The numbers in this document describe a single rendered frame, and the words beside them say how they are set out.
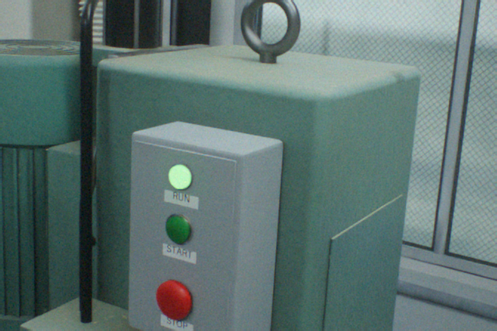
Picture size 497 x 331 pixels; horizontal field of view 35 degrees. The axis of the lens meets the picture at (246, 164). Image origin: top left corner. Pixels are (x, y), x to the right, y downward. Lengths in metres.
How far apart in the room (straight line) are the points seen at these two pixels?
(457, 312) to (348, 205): 1.45
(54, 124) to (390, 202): 0.34
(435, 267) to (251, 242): 1.57
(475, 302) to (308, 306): 1.45
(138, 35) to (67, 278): 0.26
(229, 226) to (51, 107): 0.32
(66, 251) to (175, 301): 0.25
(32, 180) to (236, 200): 0.33
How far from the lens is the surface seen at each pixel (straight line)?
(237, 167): 0.54
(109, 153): 0.69
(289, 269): 0.61
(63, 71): 0.81
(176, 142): 0.57
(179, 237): 0.57
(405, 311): 2.13
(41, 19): 2.35
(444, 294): 2.07
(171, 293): 0.59
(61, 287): 0.83
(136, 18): 0.77
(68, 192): 0.79
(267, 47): 0.71
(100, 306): 0.73
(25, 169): 0.83
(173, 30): 2.22
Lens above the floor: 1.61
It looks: 15 degrees down
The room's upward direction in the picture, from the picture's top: 3 degrees clockwise
